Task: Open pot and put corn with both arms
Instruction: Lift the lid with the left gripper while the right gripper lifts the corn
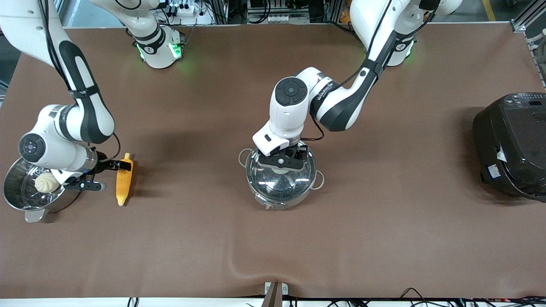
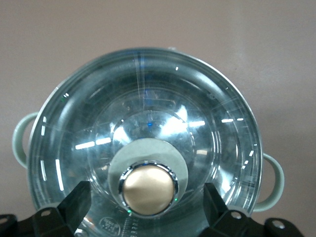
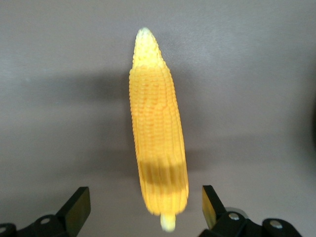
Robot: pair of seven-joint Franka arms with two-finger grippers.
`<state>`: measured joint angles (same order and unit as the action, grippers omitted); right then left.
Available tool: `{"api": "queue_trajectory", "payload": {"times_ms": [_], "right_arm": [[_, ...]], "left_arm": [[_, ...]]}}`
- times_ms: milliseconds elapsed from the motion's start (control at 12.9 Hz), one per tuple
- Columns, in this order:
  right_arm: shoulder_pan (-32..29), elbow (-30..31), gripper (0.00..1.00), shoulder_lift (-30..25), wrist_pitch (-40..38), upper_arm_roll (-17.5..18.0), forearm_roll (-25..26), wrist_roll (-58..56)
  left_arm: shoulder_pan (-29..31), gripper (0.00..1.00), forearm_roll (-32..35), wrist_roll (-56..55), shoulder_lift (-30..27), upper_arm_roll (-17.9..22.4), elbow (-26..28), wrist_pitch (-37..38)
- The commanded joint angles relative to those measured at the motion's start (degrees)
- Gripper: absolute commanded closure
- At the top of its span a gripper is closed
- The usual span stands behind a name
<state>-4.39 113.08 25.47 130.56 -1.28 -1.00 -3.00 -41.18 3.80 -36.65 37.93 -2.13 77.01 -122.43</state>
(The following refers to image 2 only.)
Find steel pot, pale green handles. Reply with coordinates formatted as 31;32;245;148
13;46;285;237

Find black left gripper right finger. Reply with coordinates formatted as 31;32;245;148
200;182;266;237

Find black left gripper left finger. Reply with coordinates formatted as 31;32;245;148
32;181;92;237

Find glass pot lid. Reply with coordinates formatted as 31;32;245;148
26;47;264;237

